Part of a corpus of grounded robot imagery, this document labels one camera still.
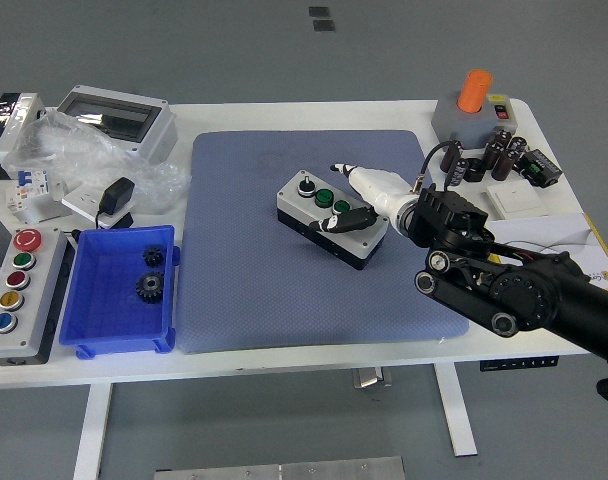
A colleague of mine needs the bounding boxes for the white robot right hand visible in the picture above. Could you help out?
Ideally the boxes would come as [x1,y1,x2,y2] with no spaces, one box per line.
[307,162,418,235]

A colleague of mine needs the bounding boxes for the grey four-button control box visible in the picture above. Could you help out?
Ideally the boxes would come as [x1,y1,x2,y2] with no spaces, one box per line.
[276,169,390,271]

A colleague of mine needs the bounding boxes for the grey five-button control box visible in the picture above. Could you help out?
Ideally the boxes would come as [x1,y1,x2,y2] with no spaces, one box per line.
[0,227,78,366]

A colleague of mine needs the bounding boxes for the black capacitor with grey stripe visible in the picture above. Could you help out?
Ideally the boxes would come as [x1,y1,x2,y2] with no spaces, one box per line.
[446,158,470,187]

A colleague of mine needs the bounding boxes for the orange cylinder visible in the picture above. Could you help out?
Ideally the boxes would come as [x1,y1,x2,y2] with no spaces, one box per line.
[457,68,494,114]

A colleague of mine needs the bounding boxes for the blue-grey table mat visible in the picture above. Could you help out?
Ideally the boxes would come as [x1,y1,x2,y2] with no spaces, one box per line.
[176,129,470,355]

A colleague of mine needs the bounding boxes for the black module with green terminal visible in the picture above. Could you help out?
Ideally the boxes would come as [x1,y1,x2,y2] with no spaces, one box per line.
[516,148,564,189]

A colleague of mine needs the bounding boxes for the white and yellow cardboard box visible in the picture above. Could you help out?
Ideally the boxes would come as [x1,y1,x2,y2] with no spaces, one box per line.
[488,212,608,296]

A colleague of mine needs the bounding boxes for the black table control panel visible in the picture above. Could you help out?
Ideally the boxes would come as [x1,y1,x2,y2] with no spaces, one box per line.
[479,355,559,372]

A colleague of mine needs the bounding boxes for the white table leg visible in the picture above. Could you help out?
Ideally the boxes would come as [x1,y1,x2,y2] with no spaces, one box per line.
[432,363,479,457]
[72,383,114,480]

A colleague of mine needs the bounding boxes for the large black gear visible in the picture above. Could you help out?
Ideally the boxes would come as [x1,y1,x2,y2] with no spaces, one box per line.
[135,271,166,305]

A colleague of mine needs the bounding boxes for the black power adapter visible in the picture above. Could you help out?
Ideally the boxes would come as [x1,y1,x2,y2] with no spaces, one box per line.
[94,177,136,230]

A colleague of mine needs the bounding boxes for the clear plastic bag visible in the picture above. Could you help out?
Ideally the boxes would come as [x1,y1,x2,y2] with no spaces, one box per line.
[6,109,193,214]

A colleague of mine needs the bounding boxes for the grey metal plate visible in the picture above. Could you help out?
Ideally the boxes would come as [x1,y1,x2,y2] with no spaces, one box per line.
[153,455,406,480]

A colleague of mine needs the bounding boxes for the blue plastic bin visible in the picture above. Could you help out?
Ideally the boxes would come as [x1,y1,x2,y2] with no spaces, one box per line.
[58,224,181,360]

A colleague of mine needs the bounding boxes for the white circuit breaker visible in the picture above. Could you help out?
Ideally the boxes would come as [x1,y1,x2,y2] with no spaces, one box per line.
[6,169,53,214]

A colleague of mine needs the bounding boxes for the white box with black panel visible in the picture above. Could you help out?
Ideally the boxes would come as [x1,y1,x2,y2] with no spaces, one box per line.
[0,92,46,180]

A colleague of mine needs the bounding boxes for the grey switch box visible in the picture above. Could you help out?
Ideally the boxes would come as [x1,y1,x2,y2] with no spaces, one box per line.
[430,93,519,150]

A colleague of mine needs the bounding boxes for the white wall switch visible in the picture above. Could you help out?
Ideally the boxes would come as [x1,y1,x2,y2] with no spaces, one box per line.
[485,179,549,220]

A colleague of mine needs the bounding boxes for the metal bracket under table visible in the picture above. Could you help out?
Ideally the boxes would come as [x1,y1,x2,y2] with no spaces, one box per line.
[352,367,391,389]

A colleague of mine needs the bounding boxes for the grey enclosure with clear lid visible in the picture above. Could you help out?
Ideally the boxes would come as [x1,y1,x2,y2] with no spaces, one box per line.
[55,84,178,166]

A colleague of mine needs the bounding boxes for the white wall socket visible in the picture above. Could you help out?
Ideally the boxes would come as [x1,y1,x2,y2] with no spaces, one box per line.
[61,184,135,224]

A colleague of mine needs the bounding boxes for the white metal bracket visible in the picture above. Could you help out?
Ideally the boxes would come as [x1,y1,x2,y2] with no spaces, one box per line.
[21,179,73,225]

